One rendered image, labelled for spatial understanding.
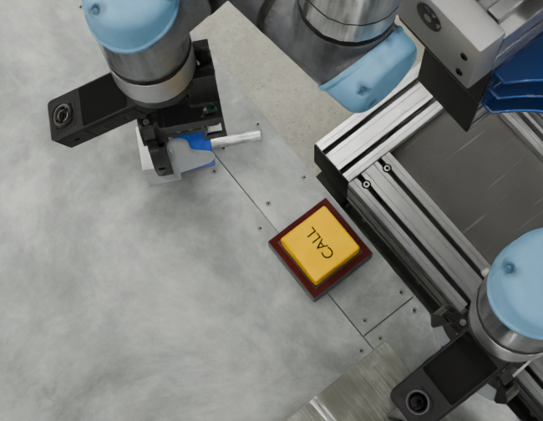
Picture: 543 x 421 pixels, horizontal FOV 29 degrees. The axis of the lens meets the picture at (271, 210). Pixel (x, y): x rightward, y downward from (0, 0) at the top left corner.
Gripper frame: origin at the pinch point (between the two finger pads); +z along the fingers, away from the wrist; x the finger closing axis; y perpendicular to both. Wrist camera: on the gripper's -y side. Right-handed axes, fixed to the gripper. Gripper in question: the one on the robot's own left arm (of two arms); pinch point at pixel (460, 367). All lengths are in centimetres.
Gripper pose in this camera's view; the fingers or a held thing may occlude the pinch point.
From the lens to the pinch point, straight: 107.1
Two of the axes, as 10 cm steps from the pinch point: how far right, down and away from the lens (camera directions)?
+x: -6.2, -7.5, 2.4
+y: 7.9, -6.0, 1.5
